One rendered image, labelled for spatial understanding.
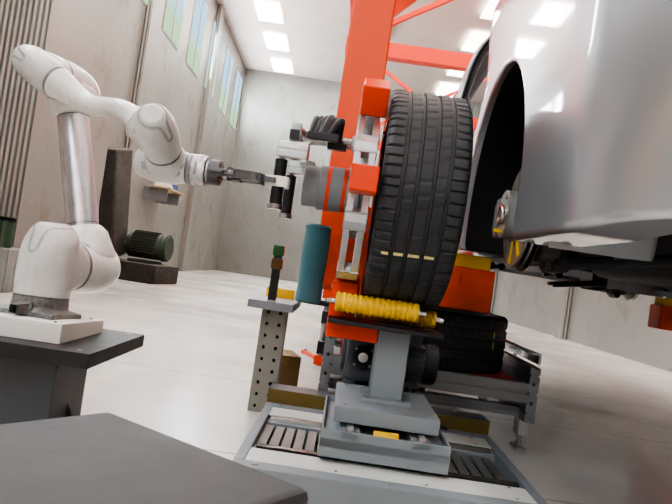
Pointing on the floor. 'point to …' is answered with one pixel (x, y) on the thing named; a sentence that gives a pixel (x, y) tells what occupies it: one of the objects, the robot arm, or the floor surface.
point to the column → (267, 356)
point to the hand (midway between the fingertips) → (277, 181)
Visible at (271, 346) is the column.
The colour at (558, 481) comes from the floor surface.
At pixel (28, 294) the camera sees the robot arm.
